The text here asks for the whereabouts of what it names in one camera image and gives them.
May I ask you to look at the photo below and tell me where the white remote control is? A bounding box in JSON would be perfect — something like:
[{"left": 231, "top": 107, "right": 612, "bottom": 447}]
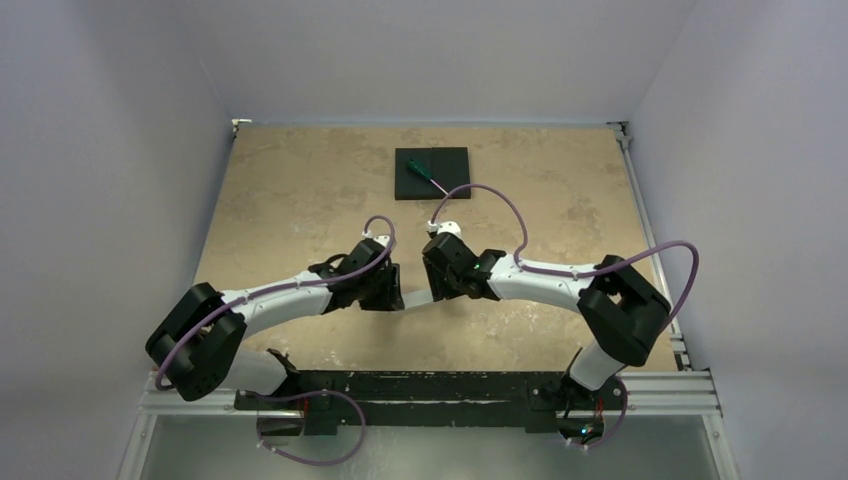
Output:
[{"left": 402, "top": 289, "right": 433, "bottom": 310}]

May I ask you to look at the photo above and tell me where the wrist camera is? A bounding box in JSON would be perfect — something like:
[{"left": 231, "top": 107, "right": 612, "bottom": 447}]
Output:
[
  {"left": 362, "top": 230, "right": 393, "bottom": 248},
  {"left": 426, "top": 221, "right": 462, "bottom": 238}
]

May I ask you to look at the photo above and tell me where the aluminium frame rail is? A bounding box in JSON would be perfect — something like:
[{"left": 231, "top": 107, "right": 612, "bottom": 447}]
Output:
[{"left": 606, "top": 122, "right": 692, "bottom": 371}]

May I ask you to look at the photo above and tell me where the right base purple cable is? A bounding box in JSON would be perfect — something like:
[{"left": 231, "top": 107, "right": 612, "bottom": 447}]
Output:
[{"left": 563, "top": 377, "right": 629, "bottom": 452}]

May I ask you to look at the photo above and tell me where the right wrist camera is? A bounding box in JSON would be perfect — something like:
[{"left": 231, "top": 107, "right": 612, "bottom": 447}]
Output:
[{"left": 426, "top": 221, "right": 462, "bottom": 238}]

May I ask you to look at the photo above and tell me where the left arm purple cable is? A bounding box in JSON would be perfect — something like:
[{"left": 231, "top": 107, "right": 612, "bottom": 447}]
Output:
[{"left": 154, "top": 215, "right": 397, "bottom": 392}]

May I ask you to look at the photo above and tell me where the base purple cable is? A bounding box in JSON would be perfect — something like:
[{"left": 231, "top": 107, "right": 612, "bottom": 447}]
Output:
[
  {"left": 255, "top": 388, "right": 369, "bottom": 466},
  {"left": 563, "top": 377, "right": 629, "bottom": 452}
]

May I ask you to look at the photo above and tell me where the green handled screwdriver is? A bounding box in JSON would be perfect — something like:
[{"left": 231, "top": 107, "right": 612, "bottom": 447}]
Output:
[{"left": 406, "top": 159, "right": 449, "bottom": 196}]

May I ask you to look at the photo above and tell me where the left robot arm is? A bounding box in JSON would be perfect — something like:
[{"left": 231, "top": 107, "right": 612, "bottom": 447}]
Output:
[{"left": 145, "top": 235, "right": 404, "bottom": 409}]

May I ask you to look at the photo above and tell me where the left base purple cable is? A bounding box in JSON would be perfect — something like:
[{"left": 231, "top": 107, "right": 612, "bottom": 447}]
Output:
[{"left": 255, "top": 388, "right": 369, "bottom": 466}]

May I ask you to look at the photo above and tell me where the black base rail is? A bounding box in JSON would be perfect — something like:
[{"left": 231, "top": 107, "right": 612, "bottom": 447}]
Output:
[{"left": 234, "top": 370, "right": 626, "bottom": 439}]

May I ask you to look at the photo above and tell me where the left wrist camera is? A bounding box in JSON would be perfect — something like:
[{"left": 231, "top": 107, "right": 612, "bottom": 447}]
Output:
[{"left": 362, "top": 230, "right": 393, "bottom": 248}]

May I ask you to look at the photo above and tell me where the black foam pad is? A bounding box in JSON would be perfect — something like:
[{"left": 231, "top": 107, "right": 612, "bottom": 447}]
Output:
[{"left": 394, "top": 147, "right": 471, "bottom": 201}]

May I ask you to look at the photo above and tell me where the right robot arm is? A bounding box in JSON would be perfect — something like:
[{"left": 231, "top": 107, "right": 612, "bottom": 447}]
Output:
[{"left": 422, "top": 232, "right": 671, "bottom": 407}]

